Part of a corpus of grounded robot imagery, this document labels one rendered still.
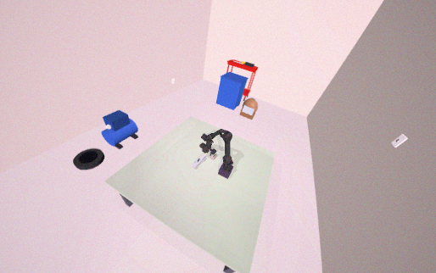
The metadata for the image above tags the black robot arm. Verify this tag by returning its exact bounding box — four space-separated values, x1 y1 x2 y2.
201 129 233 172

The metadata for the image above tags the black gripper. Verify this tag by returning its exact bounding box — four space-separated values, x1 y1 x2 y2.
199 142 216 155

